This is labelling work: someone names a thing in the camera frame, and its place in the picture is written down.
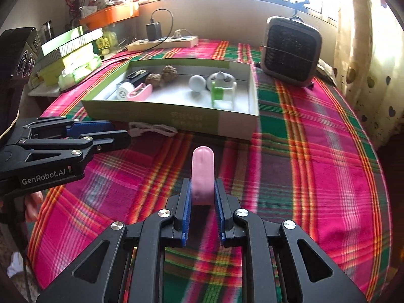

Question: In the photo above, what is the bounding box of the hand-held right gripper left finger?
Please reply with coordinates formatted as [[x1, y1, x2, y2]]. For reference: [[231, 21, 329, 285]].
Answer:
[[36, 178, 192, 303]]

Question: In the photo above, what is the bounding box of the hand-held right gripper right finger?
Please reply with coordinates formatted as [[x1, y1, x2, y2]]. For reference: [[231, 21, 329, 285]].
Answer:
[[215, 178, 368, 303]]

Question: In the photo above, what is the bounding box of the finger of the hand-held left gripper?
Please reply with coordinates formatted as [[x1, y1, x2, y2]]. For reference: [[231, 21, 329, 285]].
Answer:
[[2, 129, 131, 180], [19, 117, 115, 139]]

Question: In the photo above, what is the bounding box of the pink rounded plastic loop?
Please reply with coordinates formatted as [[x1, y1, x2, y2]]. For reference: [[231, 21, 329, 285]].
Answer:
[[192, 146, 215, 206]]

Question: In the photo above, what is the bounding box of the pink white plastic clip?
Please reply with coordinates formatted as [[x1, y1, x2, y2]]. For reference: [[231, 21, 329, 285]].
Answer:
[[127, 84, 154, 102]]

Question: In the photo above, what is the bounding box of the black silver lighter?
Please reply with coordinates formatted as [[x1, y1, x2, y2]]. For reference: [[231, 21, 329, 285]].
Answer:
[[126, 69, 149, 86]]

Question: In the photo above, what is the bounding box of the brown walnut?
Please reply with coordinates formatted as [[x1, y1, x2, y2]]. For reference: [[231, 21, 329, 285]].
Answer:
[[145, 73, 165, 89], [161, 65, 179, 81]]

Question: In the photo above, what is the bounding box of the green white cardboard box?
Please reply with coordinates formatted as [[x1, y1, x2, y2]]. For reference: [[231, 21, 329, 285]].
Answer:
[[81, 57, 260, 141]]

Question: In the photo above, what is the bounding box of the white mushroom knob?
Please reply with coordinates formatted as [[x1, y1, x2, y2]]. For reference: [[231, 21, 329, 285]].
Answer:
[[188, 75, 207, 93]]

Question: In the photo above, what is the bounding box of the green white spool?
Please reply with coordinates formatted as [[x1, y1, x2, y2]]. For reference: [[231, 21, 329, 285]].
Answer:
[[211, 80, 238, 111]]

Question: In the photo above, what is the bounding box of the white spotted round massager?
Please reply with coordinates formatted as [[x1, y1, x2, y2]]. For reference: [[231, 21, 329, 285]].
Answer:
[[207, 71, 236, 90]]

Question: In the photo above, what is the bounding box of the person's left hand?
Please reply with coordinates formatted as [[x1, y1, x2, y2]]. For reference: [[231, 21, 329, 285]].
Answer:
[[24, 191, 44, 223]]

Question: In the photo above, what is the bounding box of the green tissue pack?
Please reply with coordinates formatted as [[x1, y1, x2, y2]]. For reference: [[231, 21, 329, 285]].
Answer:
[[58, 55, 102, 90]]

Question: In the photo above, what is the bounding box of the white shelf board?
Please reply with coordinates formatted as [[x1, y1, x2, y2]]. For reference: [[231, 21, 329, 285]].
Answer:
[[27, 84, 62, 98]]

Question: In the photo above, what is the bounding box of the yellow green box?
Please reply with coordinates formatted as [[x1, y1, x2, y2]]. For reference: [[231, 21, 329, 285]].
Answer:
[[36, 44, 95, 86]]

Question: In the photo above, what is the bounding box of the dark green chevron box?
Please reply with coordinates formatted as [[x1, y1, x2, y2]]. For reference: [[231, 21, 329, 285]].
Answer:
[[33, 54, 64, 73]]

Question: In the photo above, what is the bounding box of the yellow green packet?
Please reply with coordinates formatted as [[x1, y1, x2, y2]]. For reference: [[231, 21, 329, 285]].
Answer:
[[95, 33, 118, 54]]

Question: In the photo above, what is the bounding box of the white crumpled cloth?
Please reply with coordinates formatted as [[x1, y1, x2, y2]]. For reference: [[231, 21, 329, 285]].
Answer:
[[7, 252, 27, 278]]

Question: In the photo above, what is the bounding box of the metal cup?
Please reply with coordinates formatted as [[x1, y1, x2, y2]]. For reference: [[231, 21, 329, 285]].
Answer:
[[41, 20, 54, 40]]

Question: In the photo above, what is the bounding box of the orange tray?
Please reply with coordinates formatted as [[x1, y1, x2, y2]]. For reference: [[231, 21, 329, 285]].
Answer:
[[80, 2, 140, 29]]

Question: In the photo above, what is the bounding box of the white printed container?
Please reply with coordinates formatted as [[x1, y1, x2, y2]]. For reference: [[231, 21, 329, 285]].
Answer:
[[80, 5, 98, 19]]

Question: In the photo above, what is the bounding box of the black charger adapter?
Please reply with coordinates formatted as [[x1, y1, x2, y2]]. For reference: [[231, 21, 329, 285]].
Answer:
[[146, 17, 162, 41]]

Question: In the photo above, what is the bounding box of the cream power strip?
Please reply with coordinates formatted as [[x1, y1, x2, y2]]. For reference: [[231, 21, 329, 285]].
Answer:
[[127, 36, 199, 52]]

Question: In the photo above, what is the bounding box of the grey crumpled cloth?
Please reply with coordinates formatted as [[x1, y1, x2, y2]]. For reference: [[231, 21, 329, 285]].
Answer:
[[316, 58, 338, 84]]

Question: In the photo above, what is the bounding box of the grey white space heater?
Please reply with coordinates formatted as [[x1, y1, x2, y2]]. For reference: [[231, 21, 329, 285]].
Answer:
[[260, 16, 322, 88]]

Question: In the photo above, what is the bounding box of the heart print curtain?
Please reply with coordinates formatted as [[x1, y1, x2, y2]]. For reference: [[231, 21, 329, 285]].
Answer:
[[333, 0, 404, 146]]

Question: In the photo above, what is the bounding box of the black window latch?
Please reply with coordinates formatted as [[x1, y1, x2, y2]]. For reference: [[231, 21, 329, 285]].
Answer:
[[292, 0, 311, 16]]

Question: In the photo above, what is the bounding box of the white usb cable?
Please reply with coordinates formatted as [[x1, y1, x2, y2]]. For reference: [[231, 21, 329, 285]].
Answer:
[[129, 121, 178, 138]]

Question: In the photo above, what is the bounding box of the black charger cable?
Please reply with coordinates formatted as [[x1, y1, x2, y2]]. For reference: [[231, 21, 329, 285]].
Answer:
[[151, 9, 175, 43]]

